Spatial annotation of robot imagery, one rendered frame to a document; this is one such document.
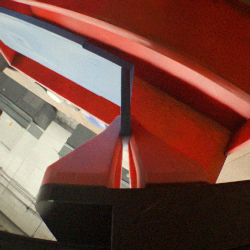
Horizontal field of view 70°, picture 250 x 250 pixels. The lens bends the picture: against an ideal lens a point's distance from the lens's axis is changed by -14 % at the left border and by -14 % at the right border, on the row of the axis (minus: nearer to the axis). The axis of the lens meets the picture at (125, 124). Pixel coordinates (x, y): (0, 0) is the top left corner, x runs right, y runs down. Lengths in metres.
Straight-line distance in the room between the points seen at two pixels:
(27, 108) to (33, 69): 5.02
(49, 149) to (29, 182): 1.31
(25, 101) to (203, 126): 5.24
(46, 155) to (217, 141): 6.69
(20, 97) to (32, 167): 2.49
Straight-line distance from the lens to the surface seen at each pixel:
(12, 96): 5.61
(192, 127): 0.19
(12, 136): 5.19
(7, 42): 0.20
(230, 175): 0.32
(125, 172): 4.40
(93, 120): 0.29
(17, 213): 7.16
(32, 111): 5.15
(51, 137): 6.90
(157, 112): 0.18
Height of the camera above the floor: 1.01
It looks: 18 degrees down
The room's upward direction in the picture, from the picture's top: 146 degrees counter-clockwise
